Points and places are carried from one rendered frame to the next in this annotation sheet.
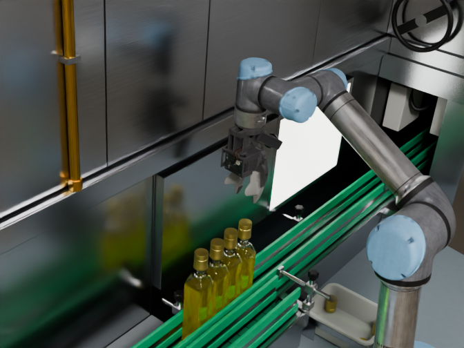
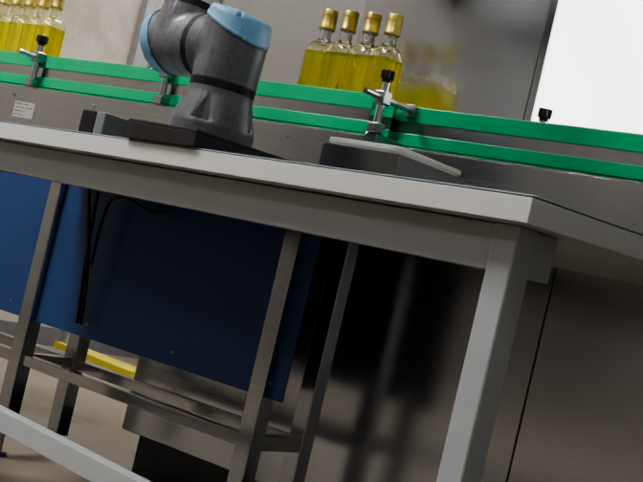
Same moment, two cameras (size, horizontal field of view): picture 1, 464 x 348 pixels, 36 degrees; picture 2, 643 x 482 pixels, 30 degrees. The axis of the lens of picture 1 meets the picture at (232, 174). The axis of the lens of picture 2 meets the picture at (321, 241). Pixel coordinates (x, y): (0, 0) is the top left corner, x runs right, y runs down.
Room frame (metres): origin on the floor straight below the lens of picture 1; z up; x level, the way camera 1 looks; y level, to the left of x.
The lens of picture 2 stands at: (1.54, -2.56, 0.60)
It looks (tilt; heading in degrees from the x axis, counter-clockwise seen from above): 1 degrees up; 92
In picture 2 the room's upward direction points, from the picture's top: 13 degrees clockwise
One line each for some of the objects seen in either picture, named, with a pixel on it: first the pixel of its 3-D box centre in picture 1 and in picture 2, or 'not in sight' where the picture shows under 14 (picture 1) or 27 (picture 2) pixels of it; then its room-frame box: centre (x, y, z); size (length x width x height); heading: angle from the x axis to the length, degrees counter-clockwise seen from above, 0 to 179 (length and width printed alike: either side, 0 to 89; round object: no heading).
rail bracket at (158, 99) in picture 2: not in sight; (158, 75); (1.02, 0.09, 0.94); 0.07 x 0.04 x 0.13; 54
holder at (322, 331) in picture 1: (337, 320); (397, 185); (1.58, -0.35, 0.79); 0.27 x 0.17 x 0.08; 54
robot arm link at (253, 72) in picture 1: (254, 85); not in sight; (1.48, -0.03, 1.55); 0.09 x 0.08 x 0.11; 49
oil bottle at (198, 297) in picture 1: (197, 307); (313, 88); (1.36, 0.06, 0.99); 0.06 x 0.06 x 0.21; 54
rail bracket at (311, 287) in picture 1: (303, 286); (388, 104); (1.53, -0.22, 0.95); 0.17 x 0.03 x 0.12; 54
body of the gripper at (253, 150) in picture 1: (245, 147); not in sight; (1.48, -0.03, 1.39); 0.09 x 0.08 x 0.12; 139
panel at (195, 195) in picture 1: (264, 170); (535, 47); (1.80, -0.09, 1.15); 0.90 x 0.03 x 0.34; 144
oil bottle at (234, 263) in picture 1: (226, 285); (356, 93); (1.46, -0.01, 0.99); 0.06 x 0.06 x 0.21; 54
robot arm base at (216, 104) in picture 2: not in sight; (215, 111); (1.24, -0.49, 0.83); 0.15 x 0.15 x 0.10
